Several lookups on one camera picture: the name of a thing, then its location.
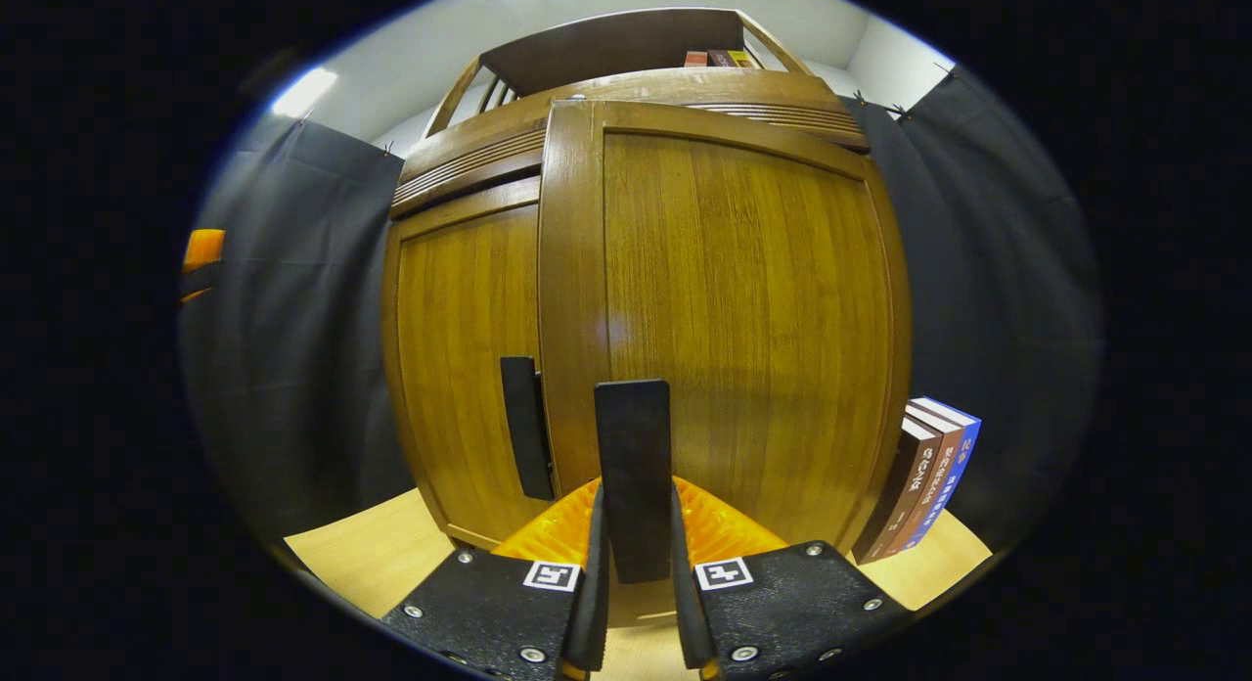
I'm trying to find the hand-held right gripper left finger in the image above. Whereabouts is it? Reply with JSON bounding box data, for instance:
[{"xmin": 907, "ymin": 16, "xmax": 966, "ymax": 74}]
[{"xmin": 380, "ymin": 476, "xmax": 612, "ymax": 681}]

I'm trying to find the wooden double-door shoe cabinet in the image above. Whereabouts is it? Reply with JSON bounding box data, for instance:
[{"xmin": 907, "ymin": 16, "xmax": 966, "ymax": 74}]
[{"xmin": 380, "ymin": 8, "xmax": 916, "ymax": 565}]

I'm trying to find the blue spine book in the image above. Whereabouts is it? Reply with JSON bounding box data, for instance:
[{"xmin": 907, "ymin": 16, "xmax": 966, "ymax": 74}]
[{"xmin": 910, "ymin": 397, "xmax": 982, "ymax": 547}]

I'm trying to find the black door handle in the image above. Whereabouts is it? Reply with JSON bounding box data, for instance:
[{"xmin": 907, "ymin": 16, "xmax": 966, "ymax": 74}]
[
  {"xmin": 500, "ymin": 356, "xmax": 557, "ymax": 501},
  {"xmin": 594, "ymin": 379, "xmax": 674, "ymax": 584}
]

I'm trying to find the black backdrop cloth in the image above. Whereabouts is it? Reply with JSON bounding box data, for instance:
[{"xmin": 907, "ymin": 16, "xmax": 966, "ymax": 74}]
[{"xmin": 179, "ymin": 65, "xmax": 1106, "ymax": 555}]

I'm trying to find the wooden cabinet door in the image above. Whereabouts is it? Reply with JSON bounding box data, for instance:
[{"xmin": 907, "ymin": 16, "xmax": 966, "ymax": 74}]
[
  {"xmin": 538, "ymin": 99, "xmax": 913, "ymax": 565},
  {"xmin": 381, "ymin": 177, "xmax": 549, "ymax": 550}
]

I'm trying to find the dark brown spine book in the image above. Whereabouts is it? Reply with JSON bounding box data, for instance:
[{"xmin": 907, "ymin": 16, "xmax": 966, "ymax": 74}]
[{"xmin": 851, "ymin": 417, "xmax": 942, "ymax": 565}]

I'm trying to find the ceiling light panel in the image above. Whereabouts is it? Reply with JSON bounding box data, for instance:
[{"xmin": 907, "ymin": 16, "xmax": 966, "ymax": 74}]
[{"xmin": 272, "ymin": 67, "xmax": 339, "ymax": 120}]

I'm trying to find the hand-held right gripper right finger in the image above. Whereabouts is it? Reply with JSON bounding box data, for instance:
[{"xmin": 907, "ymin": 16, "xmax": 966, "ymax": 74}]
[{"xmin": 670, "ymin": 476, "xmax": 917, "ymax": 681}]

